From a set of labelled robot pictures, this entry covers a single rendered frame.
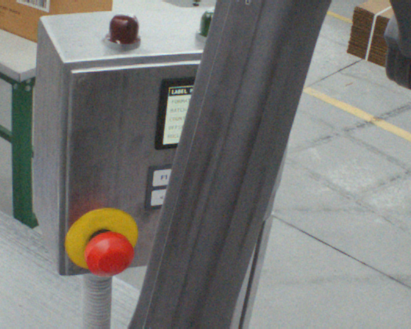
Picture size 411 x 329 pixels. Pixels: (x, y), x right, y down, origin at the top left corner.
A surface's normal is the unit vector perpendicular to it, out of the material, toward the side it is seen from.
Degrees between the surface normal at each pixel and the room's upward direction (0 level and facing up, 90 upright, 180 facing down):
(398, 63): 95
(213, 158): 76
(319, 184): 0
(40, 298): 0
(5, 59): 0
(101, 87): 90
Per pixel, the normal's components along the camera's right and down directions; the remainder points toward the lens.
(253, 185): 0.75, 0.39
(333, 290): 0.13, -0.85
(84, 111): 0.39, 0.51
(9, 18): -0.52, 0.36
